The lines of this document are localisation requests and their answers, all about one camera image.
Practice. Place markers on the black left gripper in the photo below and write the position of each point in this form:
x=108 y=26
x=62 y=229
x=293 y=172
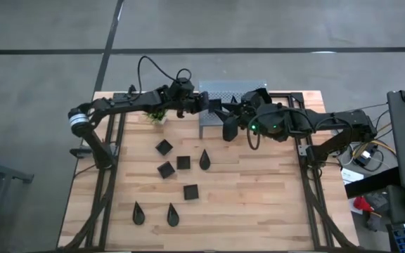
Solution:
x=192 y=102

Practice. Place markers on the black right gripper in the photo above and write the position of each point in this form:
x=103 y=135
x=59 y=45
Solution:
x=231 y=130

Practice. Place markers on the black mini teardrop plate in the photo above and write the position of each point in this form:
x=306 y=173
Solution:
x=173 y=218
x=233 y=101
x=139 y=216
x=205 y=162

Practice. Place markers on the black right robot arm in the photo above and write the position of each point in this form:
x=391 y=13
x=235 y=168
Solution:
x=329 y=121

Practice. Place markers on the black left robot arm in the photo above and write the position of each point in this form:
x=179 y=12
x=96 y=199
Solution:
x=128 y=103

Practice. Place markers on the grey perforated metal shelf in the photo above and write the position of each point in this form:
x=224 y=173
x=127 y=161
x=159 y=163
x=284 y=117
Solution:
x=223 y=87

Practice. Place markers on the green plant in white pot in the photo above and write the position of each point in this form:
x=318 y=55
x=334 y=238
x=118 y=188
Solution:
x=158 y=117

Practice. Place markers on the white paper sheet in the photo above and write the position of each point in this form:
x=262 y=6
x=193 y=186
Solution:
x=351 y=175

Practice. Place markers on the white blue power adapter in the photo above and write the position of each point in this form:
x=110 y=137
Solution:
x=364 y=156

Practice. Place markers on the black desk beam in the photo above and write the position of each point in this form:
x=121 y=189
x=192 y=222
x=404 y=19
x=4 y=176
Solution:
x=371 y=182

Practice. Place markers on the red cloth item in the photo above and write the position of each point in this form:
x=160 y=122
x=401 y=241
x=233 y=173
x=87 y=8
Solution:
x=361 y=204

